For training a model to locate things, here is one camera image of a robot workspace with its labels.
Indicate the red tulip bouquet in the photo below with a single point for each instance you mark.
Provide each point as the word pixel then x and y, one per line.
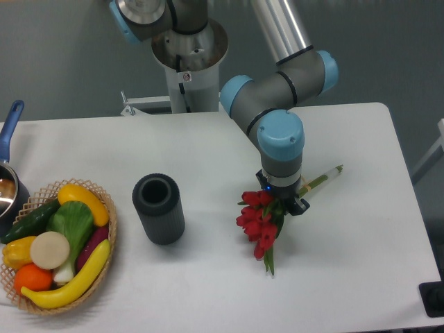
pixel 262 219

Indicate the blue handled saucepan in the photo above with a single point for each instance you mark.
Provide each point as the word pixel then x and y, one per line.
pixel 13 192

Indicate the black box at edge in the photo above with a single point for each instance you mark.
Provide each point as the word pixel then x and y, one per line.
pixel 432 298

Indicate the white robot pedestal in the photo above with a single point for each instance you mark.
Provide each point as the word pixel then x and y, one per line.
pixel 191 66

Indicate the green bok choy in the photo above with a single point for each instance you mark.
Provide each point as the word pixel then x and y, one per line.
pixel 74 220

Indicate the yellow squash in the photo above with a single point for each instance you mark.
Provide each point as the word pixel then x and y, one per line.
pixel 73 192

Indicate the orange fruit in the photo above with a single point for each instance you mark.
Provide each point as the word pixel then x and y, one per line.
pixel 33 278

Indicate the yellow bell pepper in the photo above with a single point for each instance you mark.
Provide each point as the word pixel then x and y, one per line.
pixel 17 253

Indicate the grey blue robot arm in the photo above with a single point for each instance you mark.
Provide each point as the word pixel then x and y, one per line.
pixel 261 109

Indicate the woven wicker basket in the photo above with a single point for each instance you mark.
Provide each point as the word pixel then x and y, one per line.
pixel 47 194

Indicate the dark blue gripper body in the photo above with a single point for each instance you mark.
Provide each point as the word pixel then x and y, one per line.
pixel 280 187

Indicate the beige round disc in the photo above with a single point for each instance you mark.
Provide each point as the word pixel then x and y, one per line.
pixel 49 250

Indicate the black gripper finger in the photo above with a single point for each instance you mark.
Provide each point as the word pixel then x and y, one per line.
pixel 295 206

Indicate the dark grey ribbed vase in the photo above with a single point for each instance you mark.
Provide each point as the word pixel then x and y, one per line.
pixel 157 200

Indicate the white frame at right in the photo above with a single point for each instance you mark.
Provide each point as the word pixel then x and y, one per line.
pixel 430 158

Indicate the yellow banana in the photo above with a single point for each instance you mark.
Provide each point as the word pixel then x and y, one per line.
pixel 69 286

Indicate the purple sweet potato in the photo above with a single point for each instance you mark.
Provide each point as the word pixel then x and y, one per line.
pixel 96 238

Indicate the green cucumber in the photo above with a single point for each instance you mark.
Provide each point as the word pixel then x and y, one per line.
pixel 33 223

